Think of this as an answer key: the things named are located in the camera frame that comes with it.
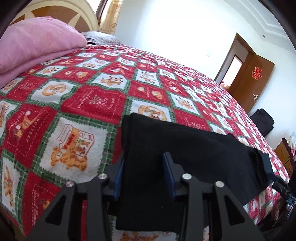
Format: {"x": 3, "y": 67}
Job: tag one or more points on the black pants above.
{"x": 145, "y": 204}

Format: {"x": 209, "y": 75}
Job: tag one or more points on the pink folded blanket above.
{"x": 32, "y": 41}

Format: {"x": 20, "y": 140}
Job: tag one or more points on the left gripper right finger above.
{"x": 187, "y": 189}

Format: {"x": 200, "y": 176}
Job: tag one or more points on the red checkered bed quilt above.
{"x": 60, "y": 120}

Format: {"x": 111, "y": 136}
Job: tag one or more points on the black folding chair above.
{"x": 263, "y": 121}

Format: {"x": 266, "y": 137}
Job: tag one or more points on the grey striped pillow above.
{"x": 100, "y": 38}

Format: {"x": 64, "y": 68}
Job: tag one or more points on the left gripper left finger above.
{"x": 102, "y": 200}

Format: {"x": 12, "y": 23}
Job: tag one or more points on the brown wooden door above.
{"x": 251, "y": 80}

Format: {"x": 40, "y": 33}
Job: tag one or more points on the golden curtain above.
{"x": 110, "y": 16}

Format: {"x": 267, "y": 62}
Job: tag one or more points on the cream wooden headboard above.
{"x": 76, "y": 13}

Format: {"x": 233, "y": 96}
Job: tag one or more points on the wooden dresser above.
{"x": 283, "y": 151}

